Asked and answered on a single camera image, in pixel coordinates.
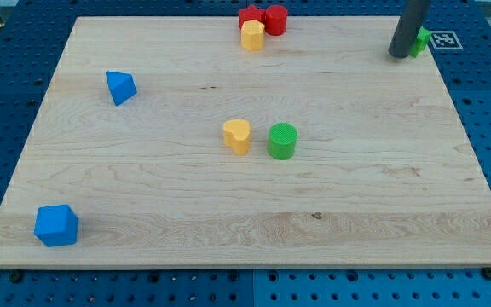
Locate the yellow heart block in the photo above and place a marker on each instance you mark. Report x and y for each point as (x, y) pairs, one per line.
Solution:
(237, 135)

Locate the green cylinder block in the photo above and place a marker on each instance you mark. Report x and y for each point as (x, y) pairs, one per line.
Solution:
(282, 141)

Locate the wooden board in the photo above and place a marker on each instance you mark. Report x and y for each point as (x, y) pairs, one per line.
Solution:
(383, 175)

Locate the yellow hexagon block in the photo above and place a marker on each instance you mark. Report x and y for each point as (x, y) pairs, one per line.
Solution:
(252, 35)

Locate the red cylinder block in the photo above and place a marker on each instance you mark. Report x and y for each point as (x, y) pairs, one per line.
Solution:
(275, 20)

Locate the blue triangle block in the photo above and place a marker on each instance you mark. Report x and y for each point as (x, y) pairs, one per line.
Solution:
(121, 86)

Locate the red star block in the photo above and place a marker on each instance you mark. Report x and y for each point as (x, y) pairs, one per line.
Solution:
(251, 12)

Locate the blue cube block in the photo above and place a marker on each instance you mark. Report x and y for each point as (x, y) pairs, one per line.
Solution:
(56, 225)

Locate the green star block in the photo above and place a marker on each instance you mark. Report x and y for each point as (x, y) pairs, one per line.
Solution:
(421, 41)

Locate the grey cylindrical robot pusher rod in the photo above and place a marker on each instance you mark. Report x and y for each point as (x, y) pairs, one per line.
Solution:
(407, 29)

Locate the white fiducial marker tag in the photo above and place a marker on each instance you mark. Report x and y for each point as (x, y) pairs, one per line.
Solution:
(445, 40)

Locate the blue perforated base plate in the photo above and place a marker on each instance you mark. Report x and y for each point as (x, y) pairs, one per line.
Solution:
(31, 42)

